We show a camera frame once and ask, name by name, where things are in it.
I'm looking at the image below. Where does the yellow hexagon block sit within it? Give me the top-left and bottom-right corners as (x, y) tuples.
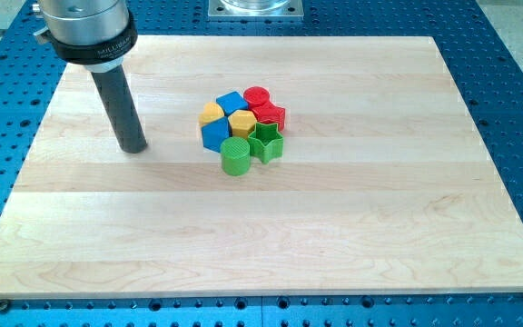
(228, 110), (257, 139)

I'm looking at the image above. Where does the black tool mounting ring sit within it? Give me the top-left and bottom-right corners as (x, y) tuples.
(34, 10), (138, 73)

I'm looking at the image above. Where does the green cylinder block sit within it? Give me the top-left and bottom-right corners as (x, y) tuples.
(221, 137), (251, 176)

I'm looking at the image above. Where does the blue cube block front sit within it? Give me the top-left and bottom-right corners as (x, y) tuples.
(201, 117), (231, 153)

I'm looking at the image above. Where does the light wooden board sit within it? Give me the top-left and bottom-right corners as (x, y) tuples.
(0, 36), (523, 299)

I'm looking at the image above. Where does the blue cube block rear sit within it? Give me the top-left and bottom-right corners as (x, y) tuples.
(216, 91), (249, 116)

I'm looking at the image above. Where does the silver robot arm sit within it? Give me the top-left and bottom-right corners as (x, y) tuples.
(33, 0), (147, 154)

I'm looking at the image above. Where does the yellow heart block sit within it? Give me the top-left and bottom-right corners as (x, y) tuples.
(198, 102), (225, 127)

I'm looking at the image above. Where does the red cylinder block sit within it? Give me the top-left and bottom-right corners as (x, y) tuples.
(243, 86), (270, 108)

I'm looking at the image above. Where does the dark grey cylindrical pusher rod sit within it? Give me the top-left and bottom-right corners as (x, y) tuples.
(92, 65), (147, 154)

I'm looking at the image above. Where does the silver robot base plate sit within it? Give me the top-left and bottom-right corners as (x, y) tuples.
(208, 0), (304, 19)

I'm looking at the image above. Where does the blue cube block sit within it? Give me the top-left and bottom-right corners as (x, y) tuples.
(216, 91), (249, 116)
(201, 117), (231, 153)

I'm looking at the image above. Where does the red pentagon block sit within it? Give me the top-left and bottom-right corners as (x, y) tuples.
(250, 103), (286, 132)

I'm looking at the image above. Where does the board stop screw left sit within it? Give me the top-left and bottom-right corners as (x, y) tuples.
(0, 299), (12, 313)

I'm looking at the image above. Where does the green star block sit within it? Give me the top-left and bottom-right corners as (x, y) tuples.
(247, 122), (284, 164)

